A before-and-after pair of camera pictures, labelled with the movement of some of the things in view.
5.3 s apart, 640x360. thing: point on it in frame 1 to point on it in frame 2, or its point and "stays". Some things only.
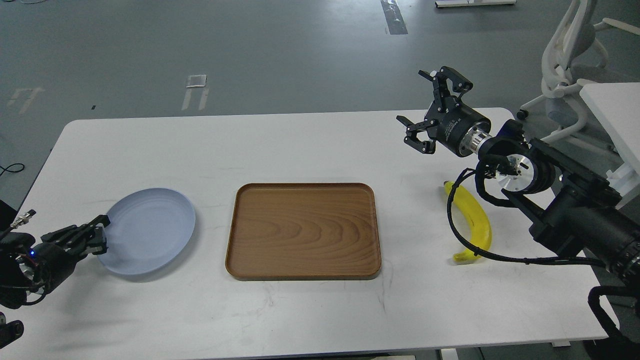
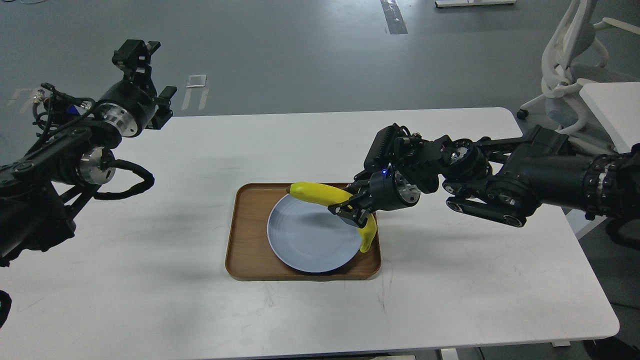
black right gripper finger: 411,138 to 355,211
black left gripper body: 51,265 to 127,108
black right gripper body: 458,128 to 388,191
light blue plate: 149,230 to 310,237
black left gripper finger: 72,233 to 133,58
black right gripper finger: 449,86 to 360,188
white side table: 617,106 stays
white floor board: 455,3 stays
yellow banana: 476,219 to 327,195
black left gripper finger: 95,243 to 164,113
